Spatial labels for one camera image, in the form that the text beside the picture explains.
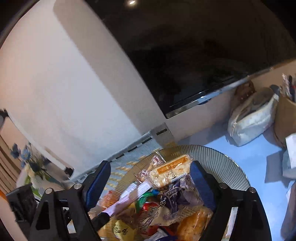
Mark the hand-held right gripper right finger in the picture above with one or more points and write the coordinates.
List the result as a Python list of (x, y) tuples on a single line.
[(202, 185)]

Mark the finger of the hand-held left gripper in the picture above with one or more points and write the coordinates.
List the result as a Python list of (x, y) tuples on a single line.
[(101, 219)]

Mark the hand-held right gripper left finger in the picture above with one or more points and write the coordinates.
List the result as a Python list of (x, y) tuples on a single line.
[(98, 185)]

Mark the yellow snack packet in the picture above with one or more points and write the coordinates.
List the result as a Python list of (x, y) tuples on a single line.
[(122, 229)]

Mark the purple snack packet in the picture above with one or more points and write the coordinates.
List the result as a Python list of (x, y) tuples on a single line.
[(178, 194)]

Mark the ribbed glass plate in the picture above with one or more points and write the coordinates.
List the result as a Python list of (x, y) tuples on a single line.
[(219, 160)]

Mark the pink white strip packet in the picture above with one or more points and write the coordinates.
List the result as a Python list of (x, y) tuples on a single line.
[(129, 199)]

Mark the orange label rice cake packet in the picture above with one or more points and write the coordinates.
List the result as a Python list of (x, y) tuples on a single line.
[(171, 171)]

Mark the red striped crisps bag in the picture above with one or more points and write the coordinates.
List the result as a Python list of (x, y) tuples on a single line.
[(194, 223)]

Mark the green small snack packet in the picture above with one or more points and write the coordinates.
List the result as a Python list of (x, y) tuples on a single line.
[(144, 198)]

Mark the blue white snack packet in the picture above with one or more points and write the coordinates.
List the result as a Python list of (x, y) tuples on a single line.
[(161, 236)]

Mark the red bar snack packet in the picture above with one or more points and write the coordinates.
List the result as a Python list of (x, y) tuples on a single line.
[(107, 200)]

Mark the white ribbed ceramic vase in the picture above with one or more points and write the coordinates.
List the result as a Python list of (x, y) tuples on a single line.
[(25, 177)]

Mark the pale blue artificial flowers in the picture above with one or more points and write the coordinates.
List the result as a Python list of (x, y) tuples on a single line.
[(23, 155)]

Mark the white fabric pouch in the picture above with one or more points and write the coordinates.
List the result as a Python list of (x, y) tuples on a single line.
[(252, 115)]

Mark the grey cloth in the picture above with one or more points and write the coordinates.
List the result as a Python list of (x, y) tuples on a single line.
[(289, 208)]

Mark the white paper sheet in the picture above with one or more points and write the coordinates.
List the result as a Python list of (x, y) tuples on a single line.
[(290, 157)]

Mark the brown plush toy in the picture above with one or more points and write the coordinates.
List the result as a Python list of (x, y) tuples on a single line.
[(245, 89)]

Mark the cardboard box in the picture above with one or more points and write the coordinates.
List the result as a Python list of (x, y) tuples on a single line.
[(285, 118)]

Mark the black flat screen television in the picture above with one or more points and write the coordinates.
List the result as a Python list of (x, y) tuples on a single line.
[(185, 46)]

